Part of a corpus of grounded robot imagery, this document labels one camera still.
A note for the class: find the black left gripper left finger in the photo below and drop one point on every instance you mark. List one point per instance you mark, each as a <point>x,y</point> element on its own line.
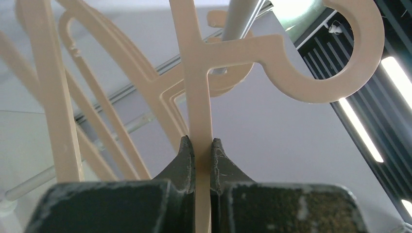
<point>164,204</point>

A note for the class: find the metal clothes rack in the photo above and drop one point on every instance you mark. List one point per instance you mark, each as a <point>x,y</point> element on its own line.
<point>103,185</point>

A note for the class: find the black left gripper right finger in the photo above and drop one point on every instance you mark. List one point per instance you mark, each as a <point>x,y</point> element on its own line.
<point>241,205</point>

